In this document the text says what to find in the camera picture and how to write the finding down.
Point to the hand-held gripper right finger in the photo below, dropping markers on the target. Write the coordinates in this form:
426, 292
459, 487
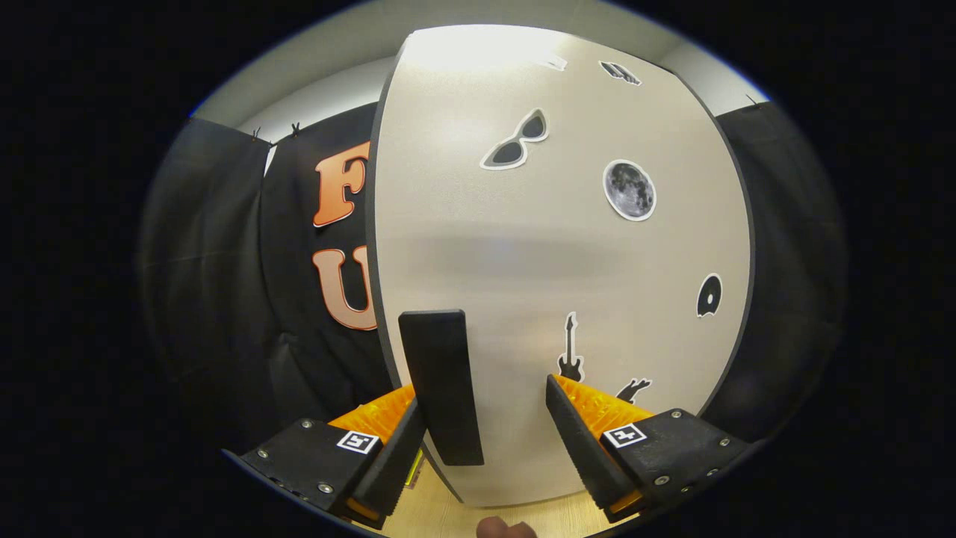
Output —
579, 456

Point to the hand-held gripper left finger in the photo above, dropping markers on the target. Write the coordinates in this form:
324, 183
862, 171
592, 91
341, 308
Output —
396, 467

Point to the beige shoe cabinet door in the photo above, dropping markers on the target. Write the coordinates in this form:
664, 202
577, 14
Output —
538, 254

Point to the dark grey shoe cabinet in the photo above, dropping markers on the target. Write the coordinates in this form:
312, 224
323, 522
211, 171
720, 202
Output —
373, 224

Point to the yellow edged book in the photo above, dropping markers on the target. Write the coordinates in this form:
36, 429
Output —
415, 471

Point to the black backdrop cloth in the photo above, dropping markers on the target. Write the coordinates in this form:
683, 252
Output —
216, 284

